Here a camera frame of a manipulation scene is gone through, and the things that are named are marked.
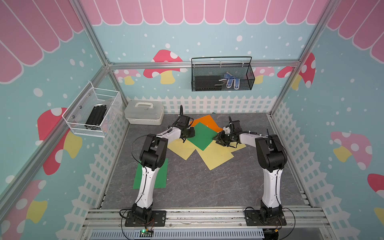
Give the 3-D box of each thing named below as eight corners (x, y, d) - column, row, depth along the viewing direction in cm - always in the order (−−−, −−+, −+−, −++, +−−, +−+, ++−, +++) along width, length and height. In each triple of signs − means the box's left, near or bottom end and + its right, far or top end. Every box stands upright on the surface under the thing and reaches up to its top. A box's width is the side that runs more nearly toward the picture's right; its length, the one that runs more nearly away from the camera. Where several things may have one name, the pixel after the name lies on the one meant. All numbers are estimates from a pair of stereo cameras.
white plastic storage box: (129, 126, 115) (122, 115, 105) (135, 111, 126) (129, 99, 116) (162, 126, 115) (158, 115, 105) (165, 111, 126) (162, 99, 116)
